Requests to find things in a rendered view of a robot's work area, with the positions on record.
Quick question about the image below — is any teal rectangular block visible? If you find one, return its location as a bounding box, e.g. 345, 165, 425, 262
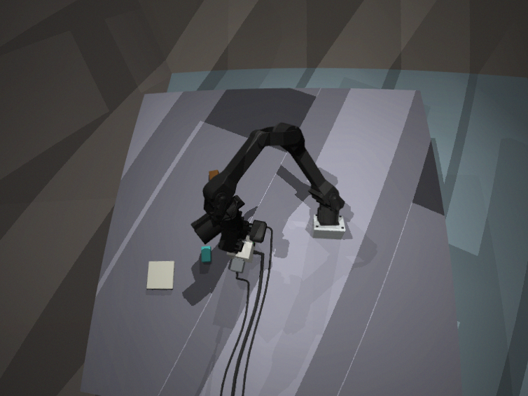
201, 246, 211, 262

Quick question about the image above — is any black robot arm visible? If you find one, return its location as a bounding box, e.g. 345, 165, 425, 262
190, 122, 345, 254

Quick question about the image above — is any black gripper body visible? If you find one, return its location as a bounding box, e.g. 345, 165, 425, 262
220, 211, 267, 243

